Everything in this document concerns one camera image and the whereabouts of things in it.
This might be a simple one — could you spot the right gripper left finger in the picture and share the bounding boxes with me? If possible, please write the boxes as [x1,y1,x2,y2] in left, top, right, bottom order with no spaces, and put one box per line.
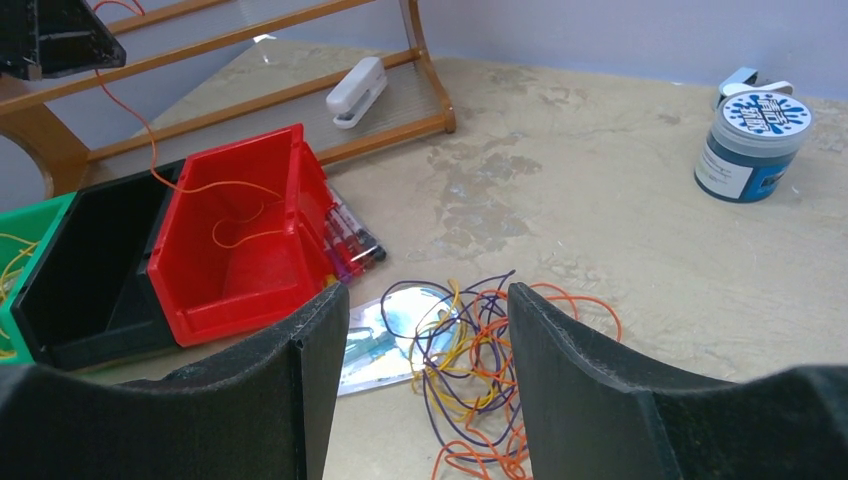
[1,284,350,479]

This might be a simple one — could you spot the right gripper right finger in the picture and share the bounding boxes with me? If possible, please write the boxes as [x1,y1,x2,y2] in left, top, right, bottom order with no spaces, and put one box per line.
[508,283,847,479]

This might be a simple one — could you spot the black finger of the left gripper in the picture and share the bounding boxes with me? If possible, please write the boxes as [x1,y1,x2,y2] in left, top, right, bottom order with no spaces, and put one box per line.
[1,0,126,81]

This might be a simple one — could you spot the purple cable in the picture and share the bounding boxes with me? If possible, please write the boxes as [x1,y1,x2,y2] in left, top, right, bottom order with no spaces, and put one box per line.
[380,269,531,465]

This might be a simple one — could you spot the blue toothbrush blister pack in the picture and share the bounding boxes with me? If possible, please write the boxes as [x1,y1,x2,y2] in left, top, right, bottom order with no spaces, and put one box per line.
[338,285,461,396]

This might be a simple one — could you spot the red plastic bin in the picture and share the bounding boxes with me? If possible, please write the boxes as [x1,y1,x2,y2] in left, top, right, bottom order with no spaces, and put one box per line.
[147,124,333,347]

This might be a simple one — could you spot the dark red foil packet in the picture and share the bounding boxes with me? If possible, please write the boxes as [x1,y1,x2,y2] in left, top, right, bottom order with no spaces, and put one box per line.
[324,186,388,284]

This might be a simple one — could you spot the green plastic bin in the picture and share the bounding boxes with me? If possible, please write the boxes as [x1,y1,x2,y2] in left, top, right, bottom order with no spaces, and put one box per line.
[1,193,76,365]

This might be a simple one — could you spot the black plastic bin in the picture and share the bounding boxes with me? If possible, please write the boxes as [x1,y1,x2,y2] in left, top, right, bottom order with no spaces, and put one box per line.
[11,161,183,371]

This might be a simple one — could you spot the white stapler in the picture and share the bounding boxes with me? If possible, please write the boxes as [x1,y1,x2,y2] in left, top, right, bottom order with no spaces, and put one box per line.
[325,56,388,130]

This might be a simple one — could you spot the wooden shelf rack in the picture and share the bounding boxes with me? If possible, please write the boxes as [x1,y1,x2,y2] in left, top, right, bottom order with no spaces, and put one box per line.
[1,1,457,209]

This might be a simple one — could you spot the blue lidded jar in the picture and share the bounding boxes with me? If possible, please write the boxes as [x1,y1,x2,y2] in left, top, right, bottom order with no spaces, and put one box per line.
[694,90,814,203]

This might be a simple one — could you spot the yellow cable coil in bin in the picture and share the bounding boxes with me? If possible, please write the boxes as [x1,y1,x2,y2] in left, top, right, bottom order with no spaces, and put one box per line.
[0,231,41,362]

